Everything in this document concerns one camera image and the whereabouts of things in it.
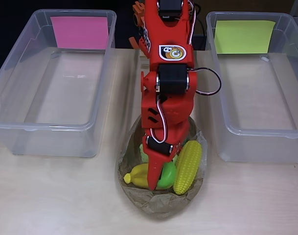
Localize clear plastic bin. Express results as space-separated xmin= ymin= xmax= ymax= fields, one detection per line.
xmin=0 ymin=9 xmax=117 ymax=159
xmin=205 ymin=11 xmax=298 ymax=165

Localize yellow toy banana bunch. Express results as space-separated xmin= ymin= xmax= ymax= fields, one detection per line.
xmin=123 ymin=163 xmax=151 ymax=189

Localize white gripper servo cable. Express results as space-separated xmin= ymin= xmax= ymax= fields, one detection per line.
xmin=148 ymin=94 xmax=169 ymax=144

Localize crumpled brown paper bag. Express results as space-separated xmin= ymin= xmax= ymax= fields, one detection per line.
xmin=115 ymin=115 xmax=209 ymax=221

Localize black cable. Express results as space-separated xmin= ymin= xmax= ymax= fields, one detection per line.
xmin=194 ymin=4 xmax=206 ymax=36

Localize upper arm servo cable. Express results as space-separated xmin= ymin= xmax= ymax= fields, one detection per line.
xmin=187 ymin=0 xmax=198 ymax=46

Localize yellow toy corn cob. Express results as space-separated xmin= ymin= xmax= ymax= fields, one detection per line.
xmin=172 ymin=141 xmax=203 ymax=196

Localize yellow paper note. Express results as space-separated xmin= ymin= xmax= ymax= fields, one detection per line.
xmin=213 ymin=20 xmax=276 ymax=54

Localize light green toy grapes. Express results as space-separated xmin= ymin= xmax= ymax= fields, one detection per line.
xmin=138 ymin=143 xmax=151 ymax=164

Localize pink paper note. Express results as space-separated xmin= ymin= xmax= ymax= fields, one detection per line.
xmin=50 ymin=16 xmax=110 ymax=50

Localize green toy apple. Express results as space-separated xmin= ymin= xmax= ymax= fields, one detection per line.
xmin=155 ymin=160 xmax=177 ymax=189

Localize looping wrist servo cable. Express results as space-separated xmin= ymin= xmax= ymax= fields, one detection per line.
xmin=187 ymin=67 xmax=222 ymax=96

